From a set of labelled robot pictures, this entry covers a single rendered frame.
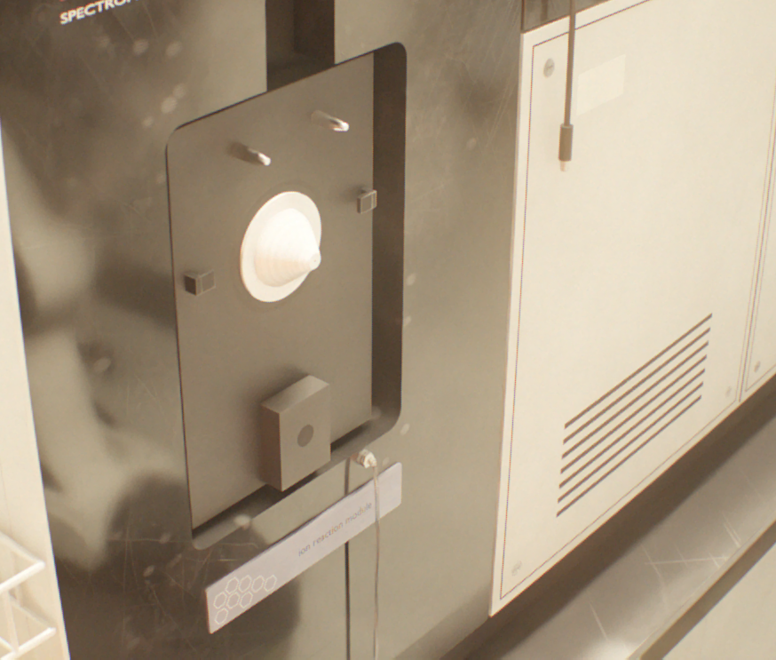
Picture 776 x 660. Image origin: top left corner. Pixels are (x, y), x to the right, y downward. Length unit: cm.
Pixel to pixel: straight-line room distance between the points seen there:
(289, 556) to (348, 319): 15
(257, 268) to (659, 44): 41
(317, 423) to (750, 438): 74
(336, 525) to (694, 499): 57
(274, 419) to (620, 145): 36
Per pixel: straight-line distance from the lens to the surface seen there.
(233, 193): 80
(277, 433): 87
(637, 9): 107
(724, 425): 154
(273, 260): 82
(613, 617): 131
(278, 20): 82
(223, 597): 90
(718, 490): 147
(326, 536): 95
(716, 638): 147
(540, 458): 115
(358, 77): 85
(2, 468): 78
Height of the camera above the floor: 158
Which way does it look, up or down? 29 degrees down
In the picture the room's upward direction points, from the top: 1 degrees clockwise
